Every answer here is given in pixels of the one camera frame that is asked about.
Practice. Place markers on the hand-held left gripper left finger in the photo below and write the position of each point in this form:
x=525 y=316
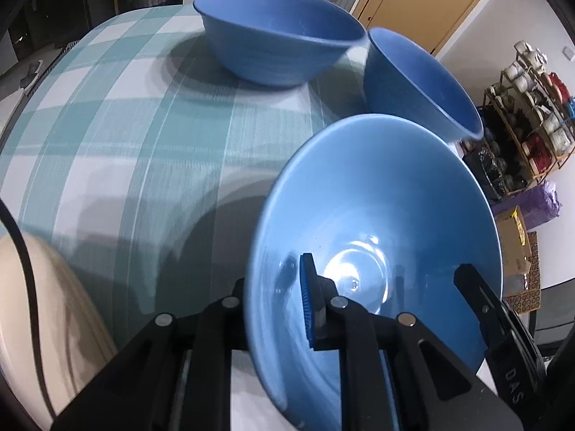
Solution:
x=224 y=318

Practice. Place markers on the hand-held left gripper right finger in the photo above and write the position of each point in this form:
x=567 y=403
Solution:
x=309 y=301

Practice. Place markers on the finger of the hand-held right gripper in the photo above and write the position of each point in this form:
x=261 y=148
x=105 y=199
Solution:
x=489 y=318

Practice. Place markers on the blue ceramic bowl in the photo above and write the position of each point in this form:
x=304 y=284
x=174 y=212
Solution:
x=417 y=85
x=269 y=54
x=373 y=197

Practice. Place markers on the cream round plate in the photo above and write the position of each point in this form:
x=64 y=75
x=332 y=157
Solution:
x=76 y=323

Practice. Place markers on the cardboard box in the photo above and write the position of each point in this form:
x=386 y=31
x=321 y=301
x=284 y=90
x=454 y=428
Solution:
x=512 y=251

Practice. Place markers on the purple plastic bag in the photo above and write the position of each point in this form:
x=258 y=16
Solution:
x=539 y=202

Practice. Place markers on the teal white checked tablecloth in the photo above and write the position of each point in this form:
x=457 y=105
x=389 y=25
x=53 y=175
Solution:
x=134 y=143

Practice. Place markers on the yellow wooden door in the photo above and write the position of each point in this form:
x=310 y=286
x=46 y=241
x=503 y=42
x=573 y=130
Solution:
x=426 y=4

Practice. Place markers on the dark refrigerator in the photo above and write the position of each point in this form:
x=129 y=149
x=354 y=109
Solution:
x=67 y=0

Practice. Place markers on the white wall switch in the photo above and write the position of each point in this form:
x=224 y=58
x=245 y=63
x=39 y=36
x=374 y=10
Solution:
x=569 y=54

